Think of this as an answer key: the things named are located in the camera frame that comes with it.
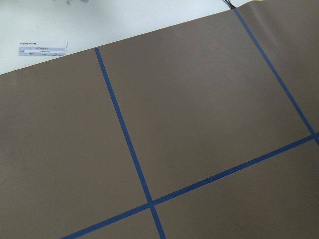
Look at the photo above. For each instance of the brown paper table mat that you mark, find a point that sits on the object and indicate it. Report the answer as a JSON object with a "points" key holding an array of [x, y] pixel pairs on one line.
{"points": [[207, 129]]}

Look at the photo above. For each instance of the white printed paper label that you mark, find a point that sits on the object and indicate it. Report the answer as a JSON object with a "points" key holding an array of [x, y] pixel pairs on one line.
{"points": [[43, 48]]}

